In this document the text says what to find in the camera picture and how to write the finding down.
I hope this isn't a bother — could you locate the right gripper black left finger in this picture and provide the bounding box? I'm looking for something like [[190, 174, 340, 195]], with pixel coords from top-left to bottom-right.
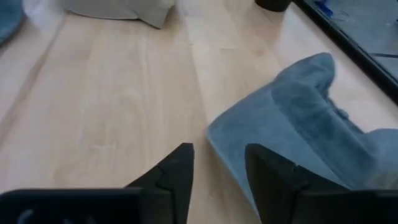
[[124, 142, 195, 224]]

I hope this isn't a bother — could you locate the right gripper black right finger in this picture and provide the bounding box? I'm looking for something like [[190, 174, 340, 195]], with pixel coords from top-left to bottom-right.
[[244, 142, 349, 224]]

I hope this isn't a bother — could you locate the blue-grey baseball cap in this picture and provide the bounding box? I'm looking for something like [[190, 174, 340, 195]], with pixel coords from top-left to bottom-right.
[[0, 0, 25, 47], [205, 52, 398, 218]]

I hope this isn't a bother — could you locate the khaki baseball cap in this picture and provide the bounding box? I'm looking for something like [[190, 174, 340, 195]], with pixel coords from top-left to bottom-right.
[[63, 0, 177, 30]]

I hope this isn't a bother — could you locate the green potted plant black pot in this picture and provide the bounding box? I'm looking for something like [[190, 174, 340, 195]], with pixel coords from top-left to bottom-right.
[[254, 0, 292, 13]]

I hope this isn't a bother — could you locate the black aluminium table frame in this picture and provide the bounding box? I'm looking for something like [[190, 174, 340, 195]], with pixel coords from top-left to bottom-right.
[[292, 0, 398, 106]]

